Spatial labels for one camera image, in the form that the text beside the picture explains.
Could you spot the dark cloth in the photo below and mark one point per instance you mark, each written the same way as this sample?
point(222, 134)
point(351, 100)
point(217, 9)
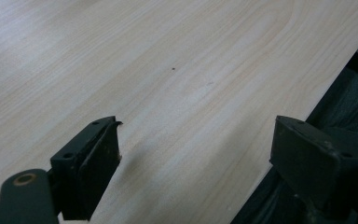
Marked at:
point(355, 96)

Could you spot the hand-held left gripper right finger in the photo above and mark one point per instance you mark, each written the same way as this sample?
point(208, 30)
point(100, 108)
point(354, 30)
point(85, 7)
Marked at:
point(304, 161)

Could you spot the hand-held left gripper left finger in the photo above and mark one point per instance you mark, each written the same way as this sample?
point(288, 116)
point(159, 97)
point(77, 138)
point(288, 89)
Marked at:
point(87, 161)

